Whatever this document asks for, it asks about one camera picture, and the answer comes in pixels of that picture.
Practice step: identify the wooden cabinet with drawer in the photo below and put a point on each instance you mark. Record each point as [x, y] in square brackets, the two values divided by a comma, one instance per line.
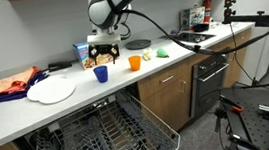
[166, 95]

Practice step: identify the dark grey round plate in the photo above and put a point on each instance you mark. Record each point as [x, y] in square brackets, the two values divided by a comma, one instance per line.
[138, 44]

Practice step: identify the orange cloth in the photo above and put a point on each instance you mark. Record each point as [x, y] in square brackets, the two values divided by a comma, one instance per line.
[8, 84]

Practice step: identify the black perforated robot table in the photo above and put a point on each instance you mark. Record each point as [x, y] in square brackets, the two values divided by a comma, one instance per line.
[254, 126]

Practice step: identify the white round plate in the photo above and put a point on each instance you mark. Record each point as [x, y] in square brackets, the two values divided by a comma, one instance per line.
[52, 90]

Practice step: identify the blue plastic cup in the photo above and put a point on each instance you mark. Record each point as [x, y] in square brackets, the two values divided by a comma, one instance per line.
[101, 74]

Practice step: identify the narrow wooden cabinet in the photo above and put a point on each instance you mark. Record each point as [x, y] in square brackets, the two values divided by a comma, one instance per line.
[240, 57]

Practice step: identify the dark blue cloth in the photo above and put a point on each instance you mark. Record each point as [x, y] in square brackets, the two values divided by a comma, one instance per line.
[36, 78]

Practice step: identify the small black bowl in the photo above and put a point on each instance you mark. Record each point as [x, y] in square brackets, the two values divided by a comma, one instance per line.
[201, 27]

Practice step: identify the colourful board game box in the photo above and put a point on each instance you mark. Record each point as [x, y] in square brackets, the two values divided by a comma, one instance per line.
[192, 18]

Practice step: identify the black built-in oven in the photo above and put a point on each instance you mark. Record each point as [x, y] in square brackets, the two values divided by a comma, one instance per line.
[211, 87]

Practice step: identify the colourful toy food box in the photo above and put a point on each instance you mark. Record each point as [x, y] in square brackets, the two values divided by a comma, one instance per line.
[81, 55]

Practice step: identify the pale yellow toy food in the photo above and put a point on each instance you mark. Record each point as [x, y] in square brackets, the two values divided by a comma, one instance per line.
[147, 54]

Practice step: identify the black stapler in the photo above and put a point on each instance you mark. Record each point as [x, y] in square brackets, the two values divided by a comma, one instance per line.
[59, 65]

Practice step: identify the red fire extinguisher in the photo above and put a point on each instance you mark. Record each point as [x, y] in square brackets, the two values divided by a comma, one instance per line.
[207, 10]

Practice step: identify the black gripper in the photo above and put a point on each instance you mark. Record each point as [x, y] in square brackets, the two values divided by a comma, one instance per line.
[103, 49]

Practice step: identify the orange plastic cup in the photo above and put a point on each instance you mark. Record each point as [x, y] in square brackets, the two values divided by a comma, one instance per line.
[135, 63]

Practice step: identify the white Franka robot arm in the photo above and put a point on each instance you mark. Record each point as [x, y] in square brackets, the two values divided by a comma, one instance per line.
[101, 11]

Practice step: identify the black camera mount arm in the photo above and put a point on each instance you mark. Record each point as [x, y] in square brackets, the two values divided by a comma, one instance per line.
[252, 19]

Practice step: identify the black cooktop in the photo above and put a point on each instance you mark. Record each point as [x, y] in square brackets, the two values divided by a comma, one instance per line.
[191, 37]

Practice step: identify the purple toy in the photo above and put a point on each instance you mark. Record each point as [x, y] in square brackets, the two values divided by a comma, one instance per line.
[174, 32]

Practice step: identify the green toy food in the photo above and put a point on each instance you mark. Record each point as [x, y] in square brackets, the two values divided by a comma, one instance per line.
[161, 52]

